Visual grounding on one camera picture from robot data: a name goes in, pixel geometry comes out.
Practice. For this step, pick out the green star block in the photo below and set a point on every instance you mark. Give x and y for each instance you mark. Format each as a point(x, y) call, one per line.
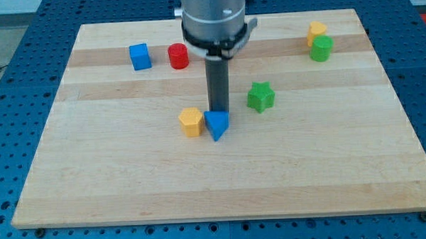
point(260, 97)

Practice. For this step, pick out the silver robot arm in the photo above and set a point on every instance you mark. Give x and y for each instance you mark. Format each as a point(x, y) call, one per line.
point(215, 29)

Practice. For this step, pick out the wooden board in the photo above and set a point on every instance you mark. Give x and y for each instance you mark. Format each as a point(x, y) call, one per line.
point(336, 141)

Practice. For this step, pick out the blue triangle block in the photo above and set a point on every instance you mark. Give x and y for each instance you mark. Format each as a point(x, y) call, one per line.
point(216, 123)

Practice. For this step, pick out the blue cube block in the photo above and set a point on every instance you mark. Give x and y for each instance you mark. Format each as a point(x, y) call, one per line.
point(139, 56)

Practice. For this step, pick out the red cylinder block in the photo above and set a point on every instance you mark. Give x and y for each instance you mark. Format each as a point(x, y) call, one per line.
point(178, 56)

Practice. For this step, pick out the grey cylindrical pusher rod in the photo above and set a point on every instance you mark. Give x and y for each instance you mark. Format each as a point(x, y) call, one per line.
point(217, 79)

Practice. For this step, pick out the green cylinder block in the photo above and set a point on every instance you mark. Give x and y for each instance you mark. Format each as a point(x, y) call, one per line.
point(321, 48)

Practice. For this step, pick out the yellow heart block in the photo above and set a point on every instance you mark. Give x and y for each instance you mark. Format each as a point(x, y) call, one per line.
point(315, 29)

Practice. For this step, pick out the yellow hexagon block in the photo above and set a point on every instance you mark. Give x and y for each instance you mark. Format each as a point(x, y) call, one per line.
point(191, 122)

